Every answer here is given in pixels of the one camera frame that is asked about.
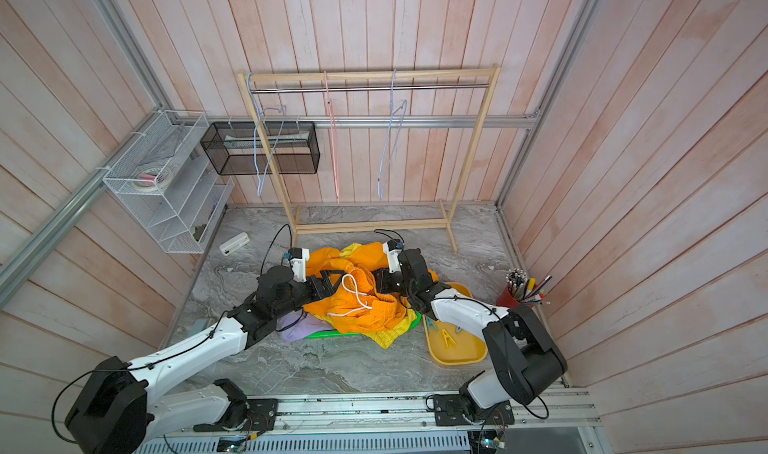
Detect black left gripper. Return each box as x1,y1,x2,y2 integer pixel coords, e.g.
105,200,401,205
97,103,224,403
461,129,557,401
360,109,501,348
274,269,346,319

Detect orange shorts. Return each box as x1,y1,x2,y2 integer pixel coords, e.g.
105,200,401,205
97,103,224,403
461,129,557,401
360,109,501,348
304,242,416,336

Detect purple shorts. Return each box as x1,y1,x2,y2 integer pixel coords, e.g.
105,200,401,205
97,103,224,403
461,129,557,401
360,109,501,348
276,309,334,343

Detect yellow shorts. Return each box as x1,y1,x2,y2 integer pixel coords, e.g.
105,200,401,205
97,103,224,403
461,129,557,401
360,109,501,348
327,242,419,349

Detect teal clothespin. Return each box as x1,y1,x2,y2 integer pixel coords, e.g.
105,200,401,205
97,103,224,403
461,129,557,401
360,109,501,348
424,317,439,332

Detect yellow clothespin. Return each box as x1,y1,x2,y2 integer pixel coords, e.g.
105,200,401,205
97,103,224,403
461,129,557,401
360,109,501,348
440,328,457,349

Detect light blue wire hanger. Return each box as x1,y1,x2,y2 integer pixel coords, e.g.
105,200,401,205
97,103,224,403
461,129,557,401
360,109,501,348
246,74,287,201

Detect pink wire hanger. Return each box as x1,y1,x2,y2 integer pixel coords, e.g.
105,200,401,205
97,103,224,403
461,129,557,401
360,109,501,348
323,72,341,203

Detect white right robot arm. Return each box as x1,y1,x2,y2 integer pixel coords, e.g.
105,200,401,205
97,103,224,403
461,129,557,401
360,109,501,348
374,238,567,425

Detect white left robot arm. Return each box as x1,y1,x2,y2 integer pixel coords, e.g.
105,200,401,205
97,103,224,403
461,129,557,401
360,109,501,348
54,247,347,453

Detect green plastic basket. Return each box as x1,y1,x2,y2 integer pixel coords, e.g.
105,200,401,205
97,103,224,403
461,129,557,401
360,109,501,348
307,310,422,344

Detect small white device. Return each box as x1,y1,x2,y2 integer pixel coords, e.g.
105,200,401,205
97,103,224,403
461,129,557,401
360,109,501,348
219,232,250,256

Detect yellow plastic tray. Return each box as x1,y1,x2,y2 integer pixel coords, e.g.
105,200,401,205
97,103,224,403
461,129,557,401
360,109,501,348
424,320,488,367

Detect red pen cup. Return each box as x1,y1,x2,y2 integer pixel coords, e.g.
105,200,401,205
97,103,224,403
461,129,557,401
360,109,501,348
495,268,553,308

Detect tape roll on shelf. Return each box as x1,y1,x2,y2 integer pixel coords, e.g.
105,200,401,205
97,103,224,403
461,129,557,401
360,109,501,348
131,166,167,192

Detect wooden clothes rack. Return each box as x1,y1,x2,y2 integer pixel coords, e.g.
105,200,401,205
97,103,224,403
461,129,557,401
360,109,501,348
236,63,502,254

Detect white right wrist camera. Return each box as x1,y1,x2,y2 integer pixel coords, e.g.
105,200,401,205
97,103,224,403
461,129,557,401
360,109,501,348
382,239,404,274

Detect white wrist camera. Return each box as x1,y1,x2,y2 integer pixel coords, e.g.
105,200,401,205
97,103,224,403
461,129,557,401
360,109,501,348
382,239,404,274
285,247,310,283

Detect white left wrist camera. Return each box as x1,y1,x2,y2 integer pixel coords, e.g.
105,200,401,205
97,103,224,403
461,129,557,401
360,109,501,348
285,247,310,283

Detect black mesh wall basket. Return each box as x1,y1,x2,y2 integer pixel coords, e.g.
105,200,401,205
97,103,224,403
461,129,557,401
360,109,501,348
201,121,321,176

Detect white wire mesh shelf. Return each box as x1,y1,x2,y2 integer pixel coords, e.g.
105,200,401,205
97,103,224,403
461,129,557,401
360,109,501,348
103,110,233,254

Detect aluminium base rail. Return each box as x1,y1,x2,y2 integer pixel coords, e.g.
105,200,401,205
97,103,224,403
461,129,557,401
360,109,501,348
134,386,612,453

